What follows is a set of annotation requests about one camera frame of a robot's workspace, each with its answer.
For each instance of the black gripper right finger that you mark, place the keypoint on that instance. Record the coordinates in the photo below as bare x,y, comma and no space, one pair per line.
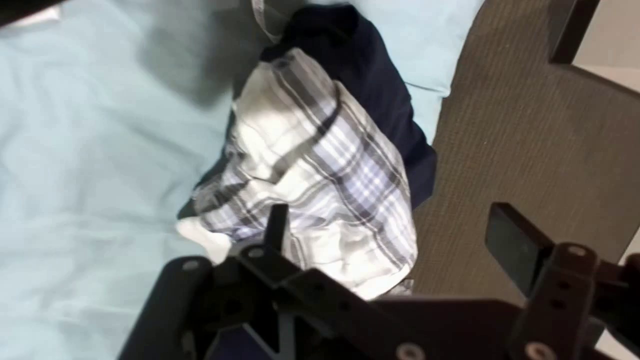
567,292

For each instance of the plaid white blue cloth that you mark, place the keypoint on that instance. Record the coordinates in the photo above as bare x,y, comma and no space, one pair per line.
332,172

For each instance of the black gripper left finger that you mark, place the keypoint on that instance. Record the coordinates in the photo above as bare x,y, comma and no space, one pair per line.
252,306

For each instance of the light blue bed blanket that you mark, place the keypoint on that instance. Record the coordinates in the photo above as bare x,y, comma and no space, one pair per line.
80,166

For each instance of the navy blue cloth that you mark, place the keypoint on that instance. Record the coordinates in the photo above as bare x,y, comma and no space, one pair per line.
373,81

